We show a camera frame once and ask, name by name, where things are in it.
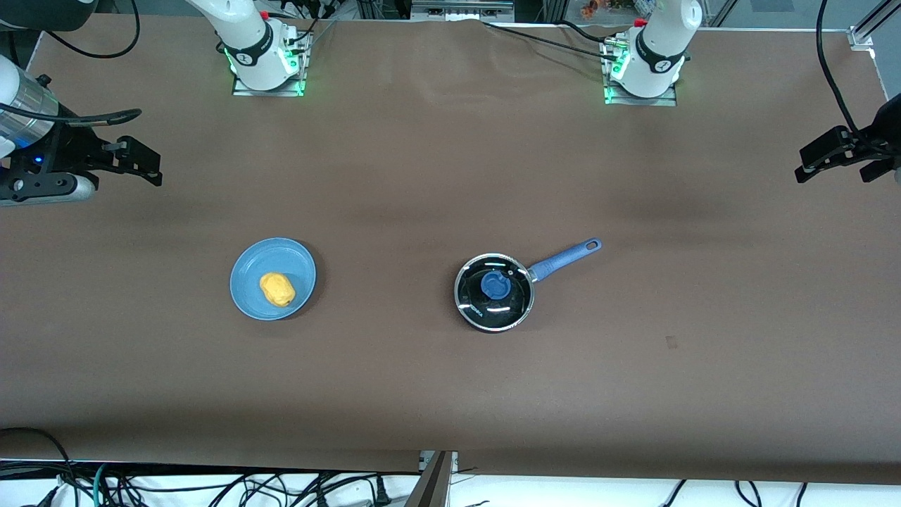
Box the yellow potato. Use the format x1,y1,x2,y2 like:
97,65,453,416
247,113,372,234
259,272,296,308

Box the glass lid with blue knob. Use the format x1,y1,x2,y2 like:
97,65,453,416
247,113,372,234
455,253,536,332

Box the blue round plate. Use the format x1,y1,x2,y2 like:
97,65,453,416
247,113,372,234
229,237,317,322

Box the orange small objects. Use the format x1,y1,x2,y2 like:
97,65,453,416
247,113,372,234
583,0,634,18

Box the brown table cover sheet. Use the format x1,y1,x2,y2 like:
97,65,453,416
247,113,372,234
0,13,901,487

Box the grey metal box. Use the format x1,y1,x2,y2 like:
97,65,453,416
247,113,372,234
412,0,515,22

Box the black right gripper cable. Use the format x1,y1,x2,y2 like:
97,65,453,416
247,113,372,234
0,102,143,129

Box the black hanging right arm cable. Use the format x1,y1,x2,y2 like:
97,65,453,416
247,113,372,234
42,0,141,59

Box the aluminium profile with bracket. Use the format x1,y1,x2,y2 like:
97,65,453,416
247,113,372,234
848,0,901,50

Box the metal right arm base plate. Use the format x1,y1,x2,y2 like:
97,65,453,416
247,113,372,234
232,28,305,97

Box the short black cable on table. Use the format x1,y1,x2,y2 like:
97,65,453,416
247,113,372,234
560,20,613,44

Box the black pot with blue handle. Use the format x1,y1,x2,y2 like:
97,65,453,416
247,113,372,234
454,238,603,334

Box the black looped floor cable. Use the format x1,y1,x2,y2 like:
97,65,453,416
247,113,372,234
0,427,80,507

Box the long black cable on table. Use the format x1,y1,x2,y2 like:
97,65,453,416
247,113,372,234
482,21,620,61

